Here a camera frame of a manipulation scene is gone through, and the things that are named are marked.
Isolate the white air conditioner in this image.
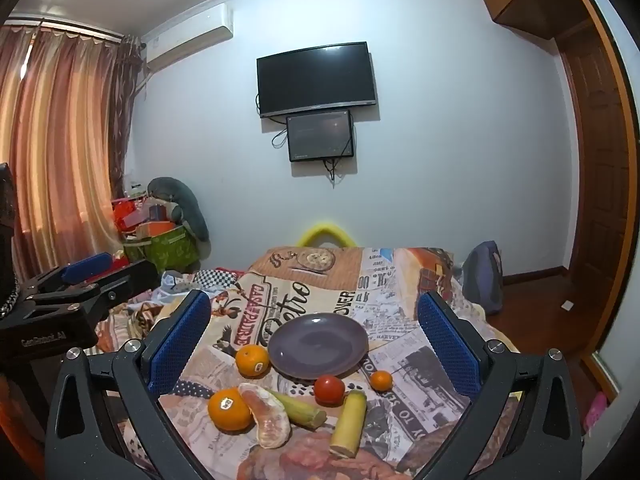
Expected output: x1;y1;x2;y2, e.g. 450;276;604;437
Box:
141;2;235;73

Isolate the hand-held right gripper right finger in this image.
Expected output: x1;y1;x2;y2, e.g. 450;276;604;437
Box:
395;290;586;480

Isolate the brown striped curtain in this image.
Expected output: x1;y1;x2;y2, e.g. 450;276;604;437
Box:
0;20;147;283

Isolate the brown wooden door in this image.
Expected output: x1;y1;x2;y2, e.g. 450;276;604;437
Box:
554;25;632;358

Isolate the green shopping bag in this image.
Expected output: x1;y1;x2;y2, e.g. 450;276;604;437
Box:
123;225;202;275

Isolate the pink item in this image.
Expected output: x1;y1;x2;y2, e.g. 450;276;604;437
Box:
583;391;609;429

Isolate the sugarcane piece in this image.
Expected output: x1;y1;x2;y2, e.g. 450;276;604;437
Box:
329;390;368;459
267;389;328;429

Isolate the yellow curved foam bar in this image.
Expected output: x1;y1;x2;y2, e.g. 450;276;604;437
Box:
298;225;357;249

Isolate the orange box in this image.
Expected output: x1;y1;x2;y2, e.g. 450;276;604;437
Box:
136;220;182;239

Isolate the orange with white sticker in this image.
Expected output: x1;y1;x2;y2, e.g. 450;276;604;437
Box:
207;388;253;433
235;344;271;379

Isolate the small black wall monitor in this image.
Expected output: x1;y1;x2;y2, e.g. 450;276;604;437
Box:
286;110;355;163

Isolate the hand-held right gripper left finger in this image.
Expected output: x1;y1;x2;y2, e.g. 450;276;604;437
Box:
44;289;213;480

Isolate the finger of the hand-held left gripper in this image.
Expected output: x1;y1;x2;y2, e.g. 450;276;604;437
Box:
27;259;162;323
22;252;115;306

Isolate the printed newspaper-pattern tablecloth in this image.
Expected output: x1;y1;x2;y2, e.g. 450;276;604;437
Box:
95;245;521;480

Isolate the light blue cloth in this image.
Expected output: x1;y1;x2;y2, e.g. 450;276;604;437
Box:
161;270;197;292

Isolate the peeled pomelo segment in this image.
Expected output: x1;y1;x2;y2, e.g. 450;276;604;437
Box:
237;382;292;450

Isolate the black-white checkered cloth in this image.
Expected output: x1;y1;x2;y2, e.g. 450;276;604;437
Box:
192;267;247;292

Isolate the red tomato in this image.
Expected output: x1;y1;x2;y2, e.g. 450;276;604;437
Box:
314;374;346;407

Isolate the purple plate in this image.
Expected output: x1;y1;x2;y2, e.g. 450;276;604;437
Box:
267;312;371;380

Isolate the grey-blue backpack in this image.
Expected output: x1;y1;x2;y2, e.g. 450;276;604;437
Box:
462;241;505;316

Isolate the black wall television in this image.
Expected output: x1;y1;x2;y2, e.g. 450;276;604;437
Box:
256;41;377;119

